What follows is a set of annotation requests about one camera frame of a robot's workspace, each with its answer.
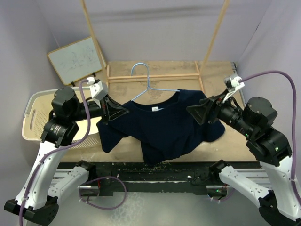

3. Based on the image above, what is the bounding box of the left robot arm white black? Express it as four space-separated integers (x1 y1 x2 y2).
4 85 129 226

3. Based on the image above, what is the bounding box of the small whiteboard wooden frame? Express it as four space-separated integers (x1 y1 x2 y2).
47 37 102 85

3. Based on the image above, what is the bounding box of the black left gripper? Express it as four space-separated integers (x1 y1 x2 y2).
69 92 129 124

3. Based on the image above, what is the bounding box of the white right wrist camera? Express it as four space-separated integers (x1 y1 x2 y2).
223 73 245 103

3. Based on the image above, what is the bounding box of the wooden clothes rack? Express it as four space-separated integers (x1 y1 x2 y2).
80 0 230 90

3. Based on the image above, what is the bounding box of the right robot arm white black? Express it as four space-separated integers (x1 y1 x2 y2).
187 96 301 226

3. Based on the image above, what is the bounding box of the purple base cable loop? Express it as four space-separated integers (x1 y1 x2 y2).
79 176 128 210

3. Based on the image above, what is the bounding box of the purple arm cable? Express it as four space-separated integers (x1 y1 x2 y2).
18 80 92 226
210 70 297 203

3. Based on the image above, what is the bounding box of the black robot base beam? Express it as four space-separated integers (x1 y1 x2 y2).
56 161 261 196

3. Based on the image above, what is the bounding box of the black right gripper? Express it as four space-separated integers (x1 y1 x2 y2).
186 87 254 137

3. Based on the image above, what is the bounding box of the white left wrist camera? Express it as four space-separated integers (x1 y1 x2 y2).
87 77 109 107

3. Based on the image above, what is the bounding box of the light blue wire hanger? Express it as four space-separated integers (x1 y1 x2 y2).
130 62 179 101

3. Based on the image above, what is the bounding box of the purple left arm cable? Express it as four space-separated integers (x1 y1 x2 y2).
18 80 92 226

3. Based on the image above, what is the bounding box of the navy blue t shirt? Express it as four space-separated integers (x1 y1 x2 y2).
97 89 225 164

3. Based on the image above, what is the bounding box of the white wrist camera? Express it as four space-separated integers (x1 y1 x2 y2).
223 73 245 103
87 77 109 107

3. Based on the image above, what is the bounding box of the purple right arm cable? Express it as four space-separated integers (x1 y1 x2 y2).
210 70 297 203

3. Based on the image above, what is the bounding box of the cream plastic laundry basket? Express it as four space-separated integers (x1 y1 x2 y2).
22 89 101 149

